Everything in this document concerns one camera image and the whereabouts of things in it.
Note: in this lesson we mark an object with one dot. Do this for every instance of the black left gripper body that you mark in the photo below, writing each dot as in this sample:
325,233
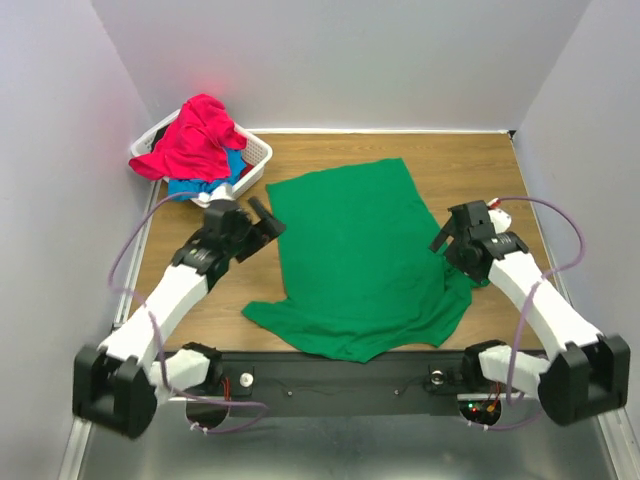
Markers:
238,242

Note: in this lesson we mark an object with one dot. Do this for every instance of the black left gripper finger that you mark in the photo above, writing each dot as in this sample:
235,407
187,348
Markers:
252,245
270,227

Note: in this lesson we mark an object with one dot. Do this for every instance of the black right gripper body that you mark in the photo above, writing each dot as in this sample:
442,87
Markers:
454,232

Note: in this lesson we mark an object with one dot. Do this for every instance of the green t shirt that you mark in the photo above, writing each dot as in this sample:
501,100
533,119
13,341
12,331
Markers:
358,272

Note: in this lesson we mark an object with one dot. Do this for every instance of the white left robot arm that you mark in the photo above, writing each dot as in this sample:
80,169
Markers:
119,383

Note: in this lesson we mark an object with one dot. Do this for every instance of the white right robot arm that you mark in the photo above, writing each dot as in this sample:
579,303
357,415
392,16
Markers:
582,373

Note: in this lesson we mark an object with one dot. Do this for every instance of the blue t shirt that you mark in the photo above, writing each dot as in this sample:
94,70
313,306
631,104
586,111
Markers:
236,164

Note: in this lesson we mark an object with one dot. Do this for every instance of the white plastic laundry basket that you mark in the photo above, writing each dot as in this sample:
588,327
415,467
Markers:
256,155

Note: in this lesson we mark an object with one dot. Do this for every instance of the red t shirt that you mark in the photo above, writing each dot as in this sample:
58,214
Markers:
195,144

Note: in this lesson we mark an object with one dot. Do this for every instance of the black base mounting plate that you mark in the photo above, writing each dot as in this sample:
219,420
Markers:
294,384

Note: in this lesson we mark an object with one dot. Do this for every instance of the aluminium frame rail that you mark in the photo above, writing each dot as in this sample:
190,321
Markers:
81,447

